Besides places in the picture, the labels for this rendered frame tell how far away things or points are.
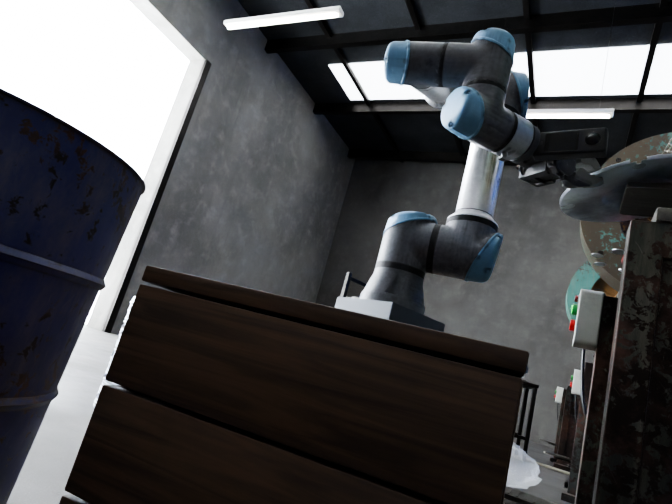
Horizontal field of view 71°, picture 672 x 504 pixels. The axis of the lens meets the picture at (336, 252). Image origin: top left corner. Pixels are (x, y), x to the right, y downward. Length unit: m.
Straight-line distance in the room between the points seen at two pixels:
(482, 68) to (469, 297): 7.17
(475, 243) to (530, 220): 7.20
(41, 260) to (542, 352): 7.37
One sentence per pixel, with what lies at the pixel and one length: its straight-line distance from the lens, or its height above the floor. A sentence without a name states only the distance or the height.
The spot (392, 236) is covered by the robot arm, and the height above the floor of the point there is 0.61.
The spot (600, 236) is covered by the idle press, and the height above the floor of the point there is 1.18.
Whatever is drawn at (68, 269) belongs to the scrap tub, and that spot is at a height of 0.32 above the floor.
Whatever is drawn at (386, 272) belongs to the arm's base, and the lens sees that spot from 1.05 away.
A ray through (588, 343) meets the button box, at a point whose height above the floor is 0.50.
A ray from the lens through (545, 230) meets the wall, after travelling 8.17.
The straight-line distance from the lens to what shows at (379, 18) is 6.26.
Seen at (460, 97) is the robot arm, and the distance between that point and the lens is 0.83.
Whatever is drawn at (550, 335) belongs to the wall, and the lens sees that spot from 7.74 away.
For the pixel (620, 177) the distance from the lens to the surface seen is 1.06.
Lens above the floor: 0.30
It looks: 13 degrees up
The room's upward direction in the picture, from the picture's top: 15 degrees clockwise
